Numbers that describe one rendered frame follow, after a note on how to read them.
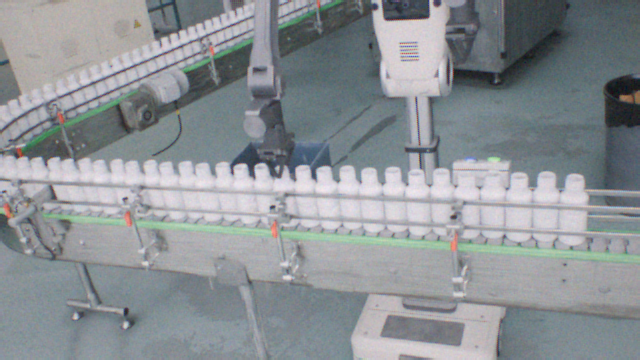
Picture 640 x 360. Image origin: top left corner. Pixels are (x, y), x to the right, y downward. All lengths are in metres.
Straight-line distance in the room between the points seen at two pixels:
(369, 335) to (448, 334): 0.29
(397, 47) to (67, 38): 3.89
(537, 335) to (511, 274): 1.24
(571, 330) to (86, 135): 2.24
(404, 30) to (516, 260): 0.82
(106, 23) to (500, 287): 4.66
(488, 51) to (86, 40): 3.24
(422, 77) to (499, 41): 3.17
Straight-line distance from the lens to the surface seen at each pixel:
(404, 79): 2.08
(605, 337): 2.86
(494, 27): 5.17
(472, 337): 2.42
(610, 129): 3.46
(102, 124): 3.05
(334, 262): 1.70
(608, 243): 1.60
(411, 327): 2.46
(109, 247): 2.07
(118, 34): 5.82
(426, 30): 2.01
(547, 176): 1.54
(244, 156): 2.36
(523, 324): 2.88
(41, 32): 5.46
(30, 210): 2.07
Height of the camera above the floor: 1.89
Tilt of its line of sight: 28 degrees down
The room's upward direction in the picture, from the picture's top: 9 degrees counter-clockwise
